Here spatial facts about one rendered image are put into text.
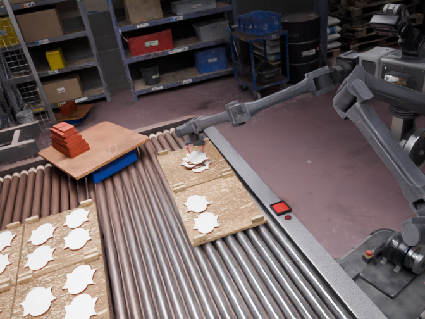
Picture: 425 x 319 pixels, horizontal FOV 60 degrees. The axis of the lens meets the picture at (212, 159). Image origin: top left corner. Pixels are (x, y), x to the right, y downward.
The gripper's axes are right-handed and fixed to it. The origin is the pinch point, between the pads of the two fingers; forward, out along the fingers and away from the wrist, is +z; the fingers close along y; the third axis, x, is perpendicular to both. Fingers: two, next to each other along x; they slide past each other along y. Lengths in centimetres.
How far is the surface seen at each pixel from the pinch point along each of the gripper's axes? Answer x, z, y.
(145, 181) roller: -12.6, 6.4, -29.8
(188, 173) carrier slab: -12.6, 4.5, -5.6
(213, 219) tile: -55, 2, 7
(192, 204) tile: -42.0, 2.8, -2.6
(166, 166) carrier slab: -2.7, 4.9, -18.8
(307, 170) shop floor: 107, 100, 92
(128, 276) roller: -80, 5, -28
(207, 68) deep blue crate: 398, 87, 5
